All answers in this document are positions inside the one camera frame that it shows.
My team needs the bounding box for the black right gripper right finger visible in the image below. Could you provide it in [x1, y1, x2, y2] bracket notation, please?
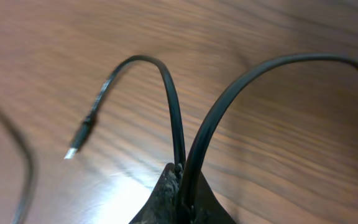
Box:
[185, 170, 236, 224]

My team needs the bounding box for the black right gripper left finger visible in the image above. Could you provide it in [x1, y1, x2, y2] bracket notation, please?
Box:
[129, 163, 182, 224]

